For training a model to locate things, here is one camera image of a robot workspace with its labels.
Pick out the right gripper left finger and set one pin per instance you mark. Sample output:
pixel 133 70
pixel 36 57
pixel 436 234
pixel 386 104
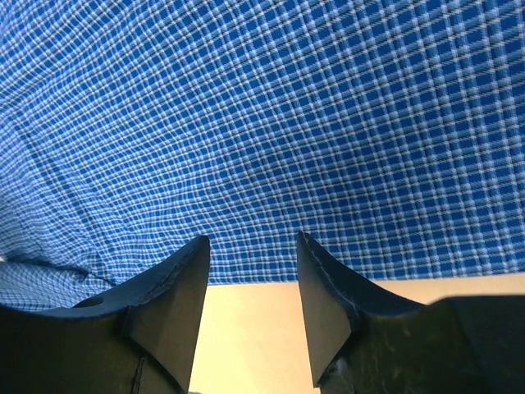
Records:
pixel 138 337

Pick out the blue checkered long sleeve shirt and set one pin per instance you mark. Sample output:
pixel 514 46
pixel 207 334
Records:
pixel 390 131

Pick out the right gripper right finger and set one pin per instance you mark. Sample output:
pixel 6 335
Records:
pixel 363 338

